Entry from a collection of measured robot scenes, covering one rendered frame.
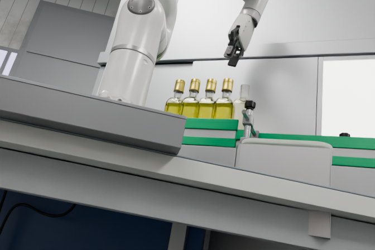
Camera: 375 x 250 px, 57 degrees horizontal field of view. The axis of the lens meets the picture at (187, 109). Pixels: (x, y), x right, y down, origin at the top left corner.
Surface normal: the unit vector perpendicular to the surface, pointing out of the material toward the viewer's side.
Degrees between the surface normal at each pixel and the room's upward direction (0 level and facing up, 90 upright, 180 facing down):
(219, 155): 90
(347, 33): 90
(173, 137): 90
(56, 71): 90
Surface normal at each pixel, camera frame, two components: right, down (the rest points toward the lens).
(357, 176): -0.33, -0.42
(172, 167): 0.14, -0.36
